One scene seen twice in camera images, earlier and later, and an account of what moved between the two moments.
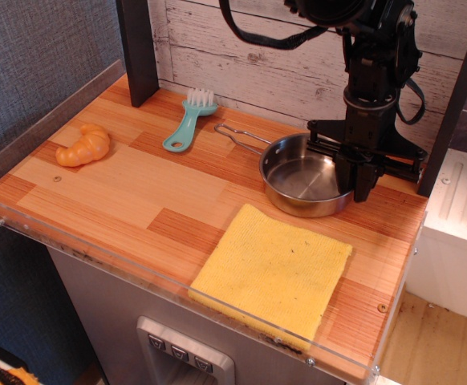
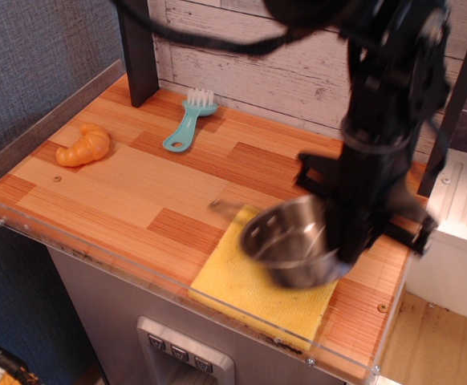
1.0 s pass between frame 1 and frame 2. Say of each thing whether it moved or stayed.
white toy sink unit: stayed
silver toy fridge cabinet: stayed
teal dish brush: stayed
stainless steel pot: moved
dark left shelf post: stayed
